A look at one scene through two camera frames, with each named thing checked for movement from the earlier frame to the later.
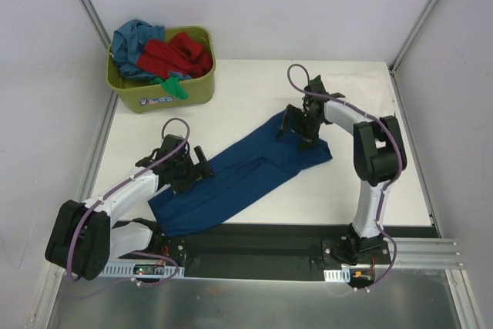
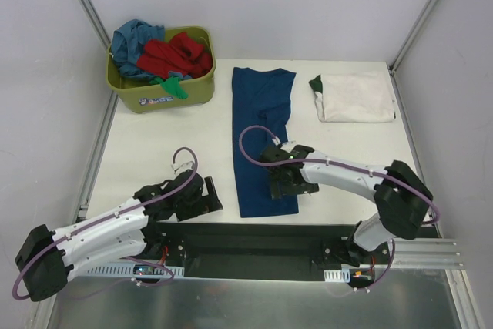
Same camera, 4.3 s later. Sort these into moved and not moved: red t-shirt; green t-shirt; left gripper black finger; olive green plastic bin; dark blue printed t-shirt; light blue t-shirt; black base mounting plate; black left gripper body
Moved: dark blue printed t-shirt; black left gripper body; left gripper black finger
Not moved: light blue t-shirt; black base mounting plate; green t-shirt; olive green plastic bin; red t-shirt
